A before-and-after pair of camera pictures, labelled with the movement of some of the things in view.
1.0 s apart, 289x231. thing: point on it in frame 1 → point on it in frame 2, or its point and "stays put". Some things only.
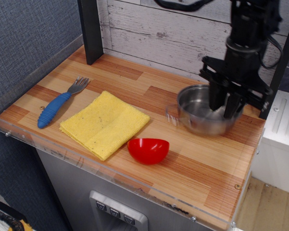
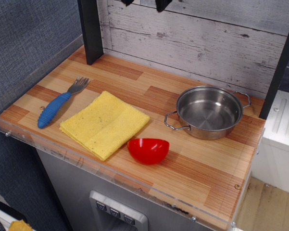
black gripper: [245, 50] → [161, 5]
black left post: [91, 30] stays put
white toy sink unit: [276, 164] stays put
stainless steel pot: [194, 112] stays put
